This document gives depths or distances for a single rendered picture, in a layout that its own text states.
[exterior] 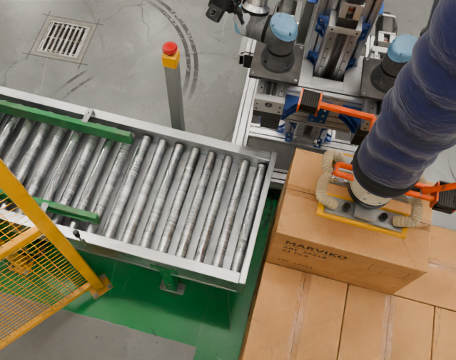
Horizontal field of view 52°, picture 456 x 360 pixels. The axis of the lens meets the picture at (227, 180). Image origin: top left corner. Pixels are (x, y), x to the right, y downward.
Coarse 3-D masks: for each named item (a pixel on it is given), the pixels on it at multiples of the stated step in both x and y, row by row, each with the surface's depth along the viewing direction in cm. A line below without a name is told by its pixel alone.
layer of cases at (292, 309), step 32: (448, 256) 226; (256, 288) 246; (288, 288) 217; (320, 288) 218; (352, 288) 218; (416, 288) 219; (448, 288) 220; (256, 320) 210; (288, 320) 211; (320, 320) 211; (352, 320) 212; (384, 320) 212; (416, 320) 213; (448, 320) 213; (256, 352) 204; (288, 352) 205; (320, 352) 205; (352, 352) 206; (384, 352) 206; (416, 352) 207; (448, 352) 207
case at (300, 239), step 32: (320, 160) 201; (288, 192) 194; (288, 224) 188; (320, 224) 188; (288, 256) 208; (320, 256) 197; (352, 256) 188; (384, 256) 184; (416, 256) 184; (384, 288) 211
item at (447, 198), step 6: (438, 192) 166; (444, 192) 168; (450, 192) 168; (438, 198) 166; (444, 198) 167; (450, 198) 167; (432, 204) 168; (438, 204) 165; (444, 204) 165; (450, 204) 166; (438, 210) 169; (444, 210) 168; (450, 210) 168
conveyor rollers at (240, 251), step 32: (32, 128) 252; (64, 128) 250; (32, 160) 242; (64, 160) 241; (96, 160) 243; (160, 160) 244; (192, 160) 244; (224, 160) 245; (32, 192) 233; (64, 192) 233; (128, 192) 236; (160, 192) 235; (256, 192) 237; (96, 224) 228; (128, 224) 227; (192, 224) 229; (224, 224) 229; (224, 256) 224
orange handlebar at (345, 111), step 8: (320, 104) 183; (328, 104) 183; (344, 112) 183; (352, 112) 182; (360, 112) 182; (368, 120) 183; (336, 168) 171; (344, 168) 172; (352, 168) 172; (344, 176) 170; (352, 176) 170; (416, 184) 170; (424, 184) 170; (408, 192) 168; (416, 192) 168; (432, 200) 168
